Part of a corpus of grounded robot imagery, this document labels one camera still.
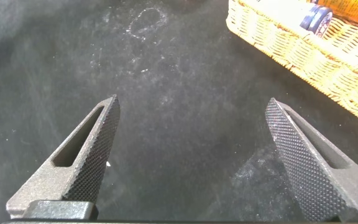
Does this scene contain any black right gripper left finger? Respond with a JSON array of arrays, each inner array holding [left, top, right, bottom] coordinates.
[[6, 95, 121, 220]]

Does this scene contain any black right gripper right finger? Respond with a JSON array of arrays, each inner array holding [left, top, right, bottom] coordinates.
[[264, 97, 358, 223]]

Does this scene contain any gold drink can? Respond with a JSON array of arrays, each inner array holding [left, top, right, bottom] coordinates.
[[317, 0, 358, 26]]

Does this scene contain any wicker basket with food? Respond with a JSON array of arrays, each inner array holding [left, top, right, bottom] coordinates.
[[225, 0, 358, 131]]

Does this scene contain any dark blue small jar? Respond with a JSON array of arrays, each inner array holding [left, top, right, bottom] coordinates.
[[299, 3, 334, 39]]

